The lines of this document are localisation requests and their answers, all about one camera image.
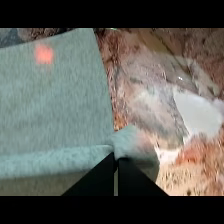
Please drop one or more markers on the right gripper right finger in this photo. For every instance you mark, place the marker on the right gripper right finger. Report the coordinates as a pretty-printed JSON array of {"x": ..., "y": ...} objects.
[{"x": 133, "y": 180}]

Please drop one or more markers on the grey garment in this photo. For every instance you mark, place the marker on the grey garment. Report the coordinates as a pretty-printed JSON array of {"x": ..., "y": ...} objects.
[{"x": 53, "y": 106}]

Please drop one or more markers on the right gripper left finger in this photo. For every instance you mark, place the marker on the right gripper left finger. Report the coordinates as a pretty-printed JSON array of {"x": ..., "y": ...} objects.
[{"x": 100, "y": 181}]

